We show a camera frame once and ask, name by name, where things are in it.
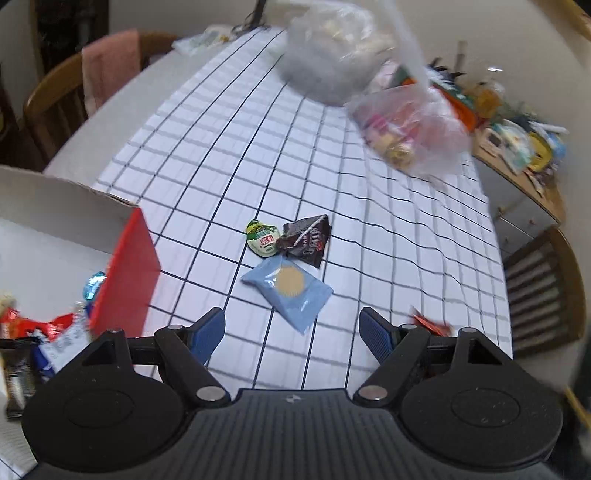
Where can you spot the clear plastic bag of snacks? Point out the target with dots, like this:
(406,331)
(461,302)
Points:
(415,134)

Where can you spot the light blue snack packet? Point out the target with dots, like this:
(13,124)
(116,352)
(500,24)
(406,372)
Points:
(286,286)

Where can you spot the red cardboard box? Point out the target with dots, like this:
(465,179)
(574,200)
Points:
(129,277)

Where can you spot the white small device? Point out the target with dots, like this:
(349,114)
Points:
(493,141)

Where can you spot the black snack packet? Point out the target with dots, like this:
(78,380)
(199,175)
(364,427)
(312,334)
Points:
(18,378)

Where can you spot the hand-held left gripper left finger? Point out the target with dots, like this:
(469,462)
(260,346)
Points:
(207,332)

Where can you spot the wooden side cabinet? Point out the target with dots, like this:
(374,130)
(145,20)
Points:
(521,212)

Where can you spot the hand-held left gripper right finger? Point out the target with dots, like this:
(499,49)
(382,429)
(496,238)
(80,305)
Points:
(376,334)

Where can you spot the green white small packet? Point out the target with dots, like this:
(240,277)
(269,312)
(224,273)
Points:
(264,240)

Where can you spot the blue candy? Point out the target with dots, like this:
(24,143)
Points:
(94,282)

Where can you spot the grey plastic bag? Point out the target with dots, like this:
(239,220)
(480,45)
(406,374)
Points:
(323,64)

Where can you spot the small red snack packet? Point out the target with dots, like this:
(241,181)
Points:
(431,326)

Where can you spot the wooden chair with towel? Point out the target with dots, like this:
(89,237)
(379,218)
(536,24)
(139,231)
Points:
(55,110)

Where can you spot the white plastic packet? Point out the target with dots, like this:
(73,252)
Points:
(203,39)

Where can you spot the dark brown chocolate packet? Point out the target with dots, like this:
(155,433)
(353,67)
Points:
(307,242)

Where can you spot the amber bottle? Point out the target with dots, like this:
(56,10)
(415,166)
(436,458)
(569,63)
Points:
(487,94)

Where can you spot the slatted wooden chair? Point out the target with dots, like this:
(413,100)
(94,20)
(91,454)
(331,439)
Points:
(545,295)

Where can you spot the white checked tablecloth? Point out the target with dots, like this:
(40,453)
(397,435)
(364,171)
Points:
(231,161)

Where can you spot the black lamp stand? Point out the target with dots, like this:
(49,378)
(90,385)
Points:
(258,11)

